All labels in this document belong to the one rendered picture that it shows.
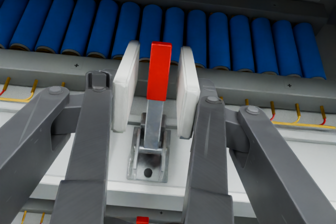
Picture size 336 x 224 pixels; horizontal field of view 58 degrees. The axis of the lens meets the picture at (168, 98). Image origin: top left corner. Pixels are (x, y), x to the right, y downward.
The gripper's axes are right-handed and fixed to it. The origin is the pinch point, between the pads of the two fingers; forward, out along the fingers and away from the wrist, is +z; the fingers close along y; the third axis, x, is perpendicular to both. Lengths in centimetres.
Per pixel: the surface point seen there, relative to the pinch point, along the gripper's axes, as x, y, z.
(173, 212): -19.7, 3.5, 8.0
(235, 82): -1.3, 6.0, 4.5
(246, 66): -0.6, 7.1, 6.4
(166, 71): 0.9, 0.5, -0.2
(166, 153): -4.8, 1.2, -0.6
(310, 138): -4.4, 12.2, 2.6
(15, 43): -0.8, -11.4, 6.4
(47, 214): -22.3, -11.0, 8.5
